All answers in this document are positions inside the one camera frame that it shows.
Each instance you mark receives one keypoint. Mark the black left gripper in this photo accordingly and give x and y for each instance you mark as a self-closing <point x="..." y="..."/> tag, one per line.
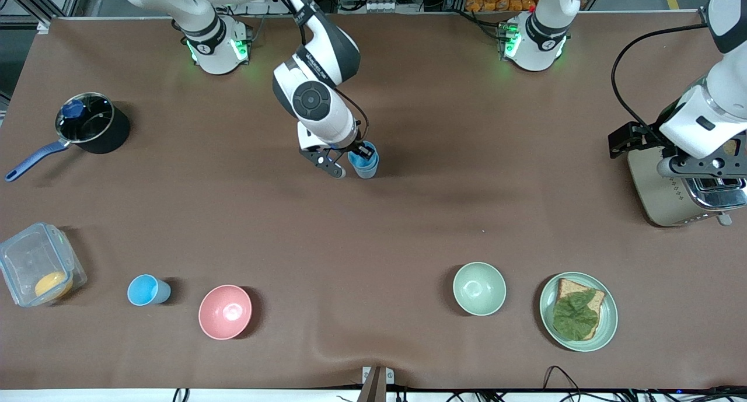
<point x="646" y="137"/>

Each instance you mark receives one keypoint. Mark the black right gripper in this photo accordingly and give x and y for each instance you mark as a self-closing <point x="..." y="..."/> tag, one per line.
<point x="353" y="147"/>

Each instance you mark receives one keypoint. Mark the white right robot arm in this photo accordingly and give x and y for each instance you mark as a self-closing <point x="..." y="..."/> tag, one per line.
<point x="216" y="52"/>

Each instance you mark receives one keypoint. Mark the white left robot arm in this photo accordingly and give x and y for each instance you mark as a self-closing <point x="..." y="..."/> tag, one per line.
<point x="537" y="46"/>

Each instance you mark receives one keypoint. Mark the beige chrome toaster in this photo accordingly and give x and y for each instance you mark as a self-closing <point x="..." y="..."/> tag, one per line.
<point x="659" y="198"/>

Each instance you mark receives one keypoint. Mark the brown table cover mat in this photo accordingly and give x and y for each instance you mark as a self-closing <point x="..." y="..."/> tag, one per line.
<point x="373" y="244"/>

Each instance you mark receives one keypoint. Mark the white connector strip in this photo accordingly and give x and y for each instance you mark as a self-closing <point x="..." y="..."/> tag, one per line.
<point x="379" y="7"/>

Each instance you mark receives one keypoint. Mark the brown bread slice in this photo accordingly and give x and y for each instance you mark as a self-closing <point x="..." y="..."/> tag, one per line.
<point x="569" y="286"/>

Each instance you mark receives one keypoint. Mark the white power strip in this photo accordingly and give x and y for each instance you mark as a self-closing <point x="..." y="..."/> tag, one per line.
<point x="262" y="8"/>

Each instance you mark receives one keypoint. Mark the pale green bowl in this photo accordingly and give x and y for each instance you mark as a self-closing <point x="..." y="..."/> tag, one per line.
<point x="480" y="288"/>

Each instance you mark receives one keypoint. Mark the pale green plate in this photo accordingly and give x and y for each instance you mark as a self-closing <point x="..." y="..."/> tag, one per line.
<point x="607" y="320"/>

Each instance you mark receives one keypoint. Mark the green lettuce leaf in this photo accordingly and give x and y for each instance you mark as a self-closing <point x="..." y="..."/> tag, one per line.
<point x="575" y="314"/>

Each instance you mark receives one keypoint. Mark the pink bowl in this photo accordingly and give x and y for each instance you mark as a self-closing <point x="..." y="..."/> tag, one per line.
<point x="224" y="311"/>

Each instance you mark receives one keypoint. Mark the small blue round piece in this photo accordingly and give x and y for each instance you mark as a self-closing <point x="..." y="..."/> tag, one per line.
<point x="73" y="108"/>

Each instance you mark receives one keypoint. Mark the orange round food piece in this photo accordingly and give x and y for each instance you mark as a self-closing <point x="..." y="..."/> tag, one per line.
<point x="51" y="284"/>

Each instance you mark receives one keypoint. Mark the clear plastic food container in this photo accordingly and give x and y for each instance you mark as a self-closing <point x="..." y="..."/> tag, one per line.
<point x="29" y="256"/>

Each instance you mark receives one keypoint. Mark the metal table edge bracket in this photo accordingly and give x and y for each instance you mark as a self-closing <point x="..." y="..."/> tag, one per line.
<point x="390" y="376"/>

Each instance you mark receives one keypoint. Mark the grey mount pole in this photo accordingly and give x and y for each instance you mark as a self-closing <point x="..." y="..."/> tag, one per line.
<point x="373" y="390"/>

